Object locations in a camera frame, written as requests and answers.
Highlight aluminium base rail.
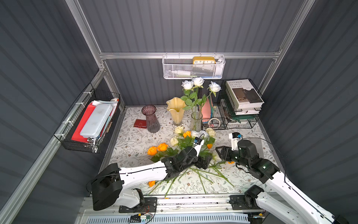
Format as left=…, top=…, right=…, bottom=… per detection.
left=75, top=193, right=282, bottom=224

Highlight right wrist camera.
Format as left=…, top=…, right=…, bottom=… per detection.
left=229, top=132, right=242, bottom=151

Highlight white rose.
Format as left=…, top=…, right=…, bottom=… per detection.
left=191, top=131, right=200, bottom=139
left=198, top=81, right=222, bottom=111
left=192, top=77, right=206, bottom=120
left=180, top=80, right=196, bottom=111

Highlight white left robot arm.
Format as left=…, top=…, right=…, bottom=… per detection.
left=90, top=145, right=213, bottom=211

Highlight black wire desk organizer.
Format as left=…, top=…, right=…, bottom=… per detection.
left=201, top=79, right=264, bottom=130

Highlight purple glass vase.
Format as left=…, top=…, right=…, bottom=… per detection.
left=141, top=105, right=160, bottom=133

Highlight white wire wall basket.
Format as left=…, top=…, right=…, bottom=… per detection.
left=162, top=54, right=226, bottom=79

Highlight yellow ruffled vase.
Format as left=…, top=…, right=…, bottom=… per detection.
left=166, top=97, right=186, bottom=126

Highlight white plastic case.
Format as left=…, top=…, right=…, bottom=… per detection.
left=80, top=103, right=112, bottom=138

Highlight black wire wall basket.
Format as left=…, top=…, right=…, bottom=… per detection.
left=54, top=84, right=120, bottom=154

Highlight white hardcover book stack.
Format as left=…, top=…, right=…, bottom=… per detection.
left=225, top=79, right=264, bottom=115

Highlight clear glass vase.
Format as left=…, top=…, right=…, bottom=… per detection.
left=190, top=112, right=202, bottom=132

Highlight red wallet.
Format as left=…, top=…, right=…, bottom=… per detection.
left=133, top=119, right=147, bottom=129

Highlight orange flower lower left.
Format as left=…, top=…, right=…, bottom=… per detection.
left=148, top=181, right=156, bottom=187

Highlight masking tape roll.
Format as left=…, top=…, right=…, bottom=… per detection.
left=208, top=118, right=222, bottom=129

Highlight cream rose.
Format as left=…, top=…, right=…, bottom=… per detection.
left=174, top=126, right=184, bottom=135

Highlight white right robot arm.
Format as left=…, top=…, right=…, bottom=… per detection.
left=215, top=138, right=348, bottom=224

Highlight red folder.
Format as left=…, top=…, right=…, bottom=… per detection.
left=71, top=102, right=96, bottom=143

